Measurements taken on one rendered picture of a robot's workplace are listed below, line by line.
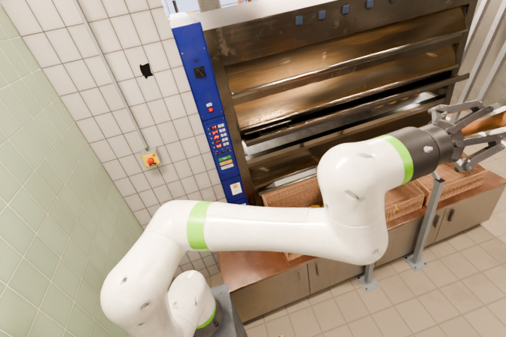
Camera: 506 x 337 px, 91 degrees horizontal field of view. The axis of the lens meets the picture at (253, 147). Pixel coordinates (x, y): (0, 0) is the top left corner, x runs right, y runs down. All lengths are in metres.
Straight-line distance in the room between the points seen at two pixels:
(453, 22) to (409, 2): 0.45
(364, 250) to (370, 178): 0.14
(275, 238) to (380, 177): 0.23
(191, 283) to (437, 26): 2.22
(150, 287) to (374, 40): 1.88
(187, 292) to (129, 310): 0.42
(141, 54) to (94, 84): 0.30
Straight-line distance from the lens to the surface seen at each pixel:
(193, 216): 0.60
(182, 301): 0.98
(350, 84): 1.99
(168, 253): 0.61
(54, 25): 1.61
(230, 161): 1.81
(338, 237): 0.49
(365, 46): 1.97
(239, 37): 1.57
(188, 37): 1.50
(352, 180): 0.41
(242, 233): 0.55
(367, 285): 2.58
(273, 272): 1.95
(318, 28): 1.76
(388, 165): 0.45
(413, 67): 2.32
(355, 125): 2.18
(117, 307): 0.60
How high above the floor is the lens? 2.26
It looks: 32 degrees down
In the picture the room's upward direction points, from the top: 12 degrees counter-clockwise
